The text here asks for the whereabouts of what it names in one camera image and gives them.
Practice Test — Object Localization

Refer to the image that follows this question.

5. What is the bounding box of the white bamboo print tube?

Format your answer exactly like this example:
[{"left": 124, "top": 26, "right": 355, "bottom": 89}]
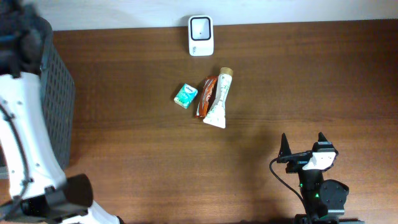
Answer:
[{"left": 203, "top": 67, "right": 233, "bottom": 129}]

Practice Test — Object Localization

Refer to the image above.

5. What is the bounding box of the orange brown snack wrapper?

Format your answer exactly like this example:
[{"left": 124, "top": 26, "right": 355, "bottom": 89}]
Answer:
[{"left": 195, "top": 76, "right": 218, "bottom": 118}]

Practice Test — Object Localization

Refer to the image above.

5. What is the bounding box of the green tissue pack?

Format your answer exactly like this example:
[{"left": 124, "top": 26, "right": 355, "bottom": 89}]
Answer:
[{"left": 174, "top": 83, "right": 198, "bottom": 109}]

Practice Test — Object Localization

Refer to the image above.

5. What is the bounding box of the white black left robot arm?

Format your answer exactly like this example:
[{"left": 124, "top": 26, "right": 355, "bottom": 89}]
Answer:
[{"left": 1, "top": 1, "right": 121, "bottom": 223}]

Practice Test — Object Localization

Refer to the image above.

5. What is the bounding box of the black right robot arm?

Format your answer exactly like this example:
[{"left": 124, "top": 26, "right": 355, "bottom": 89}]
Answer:
[{"left": 269, "top": 133, "right": 363, "bottom": 224}]

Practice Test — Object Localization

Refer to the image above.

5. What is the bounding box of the white barcode scanner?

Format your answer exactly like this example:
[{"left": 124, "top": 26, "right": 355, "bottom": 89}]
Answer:
[{"left": 188, "top": 15, "right": 214, "bottom": 57}]

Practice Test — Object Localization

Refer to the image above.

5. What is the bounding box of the dark grey plastic basket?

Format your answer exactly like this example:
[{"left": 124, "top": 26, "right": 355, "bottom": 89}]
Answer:
[{"left": 39, "top": 18, "right": 76, "bottom": 169}]

